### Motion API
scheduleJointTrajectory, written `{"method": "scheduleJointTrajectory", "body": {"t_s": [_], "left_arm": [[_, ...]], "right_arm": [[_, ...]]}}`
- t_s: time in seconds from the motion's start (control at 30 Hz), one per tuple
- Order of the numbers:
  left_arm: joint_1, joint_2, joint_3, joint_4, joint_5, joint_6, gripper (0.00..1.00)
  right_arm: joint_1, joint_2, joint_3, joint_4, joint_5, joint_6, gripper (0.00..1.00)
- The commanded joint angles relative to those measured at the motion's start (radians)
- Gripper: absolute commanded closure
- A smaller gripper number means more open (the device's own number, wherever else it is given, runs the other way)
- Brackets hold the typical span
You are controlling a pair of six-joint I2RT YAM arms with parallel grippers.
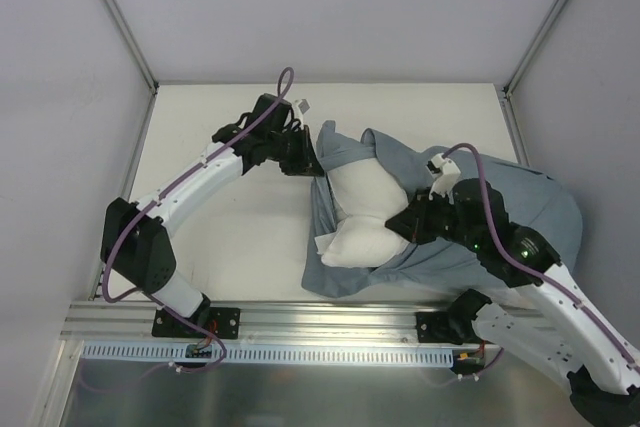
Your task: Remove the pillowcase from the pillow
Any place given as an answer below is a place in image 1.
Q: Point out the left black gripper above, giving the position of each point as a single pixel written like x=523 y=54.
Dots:
x=298 y=153

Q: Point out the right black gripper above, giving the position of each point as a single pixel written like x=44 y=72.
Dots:
x=417 y=220

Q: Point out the white pillow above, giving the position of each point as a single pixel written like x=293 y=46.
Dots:
x=364 y=197

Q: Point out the blue beige striped pillowcase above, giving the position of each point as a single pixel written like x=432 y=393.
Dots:
x=532 y=199

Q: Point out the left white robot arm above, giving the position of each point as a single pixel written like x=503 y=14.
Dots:
x=136 y=241

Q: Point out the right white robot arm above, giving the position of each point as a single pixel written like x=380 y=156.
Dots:
x=590 y=360

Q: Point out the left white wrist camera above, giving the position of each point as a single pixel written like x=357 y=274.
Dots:
x=300 y=107

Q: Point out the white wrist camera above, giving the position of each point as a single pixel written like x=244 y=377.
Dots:
x=300 y=107
x=445 y=174

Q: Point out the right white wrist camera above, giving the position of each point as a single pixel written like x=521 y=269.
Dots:
x=445 y=174

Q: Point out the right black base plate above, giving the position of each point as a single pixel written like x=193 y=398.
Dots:
x=437 y=327

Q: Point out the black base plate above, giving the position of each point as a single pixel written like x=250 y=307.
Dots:
x=223 y=322
x=437 y=327

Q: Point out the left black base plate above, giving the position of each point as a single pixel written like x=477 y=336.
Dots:
x=223 y=322

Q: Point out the left aluminium frame post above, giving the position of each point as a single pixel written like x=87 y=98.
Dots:
x=127 y=36

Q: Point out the aluminium frame post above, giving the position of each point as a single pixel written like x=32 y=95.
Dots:
x=540 y=37
x=127 y=36

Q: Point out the aluminium mounting rail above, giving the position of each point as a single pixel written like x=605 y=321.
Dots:
x=283 y=323

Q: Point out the slotted white cable duct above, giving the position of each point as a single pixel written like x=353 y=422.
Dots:
x=244 y=353

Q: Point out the right aluminium frame post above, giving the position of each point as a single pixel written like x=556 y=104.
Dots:
x=540 y=37

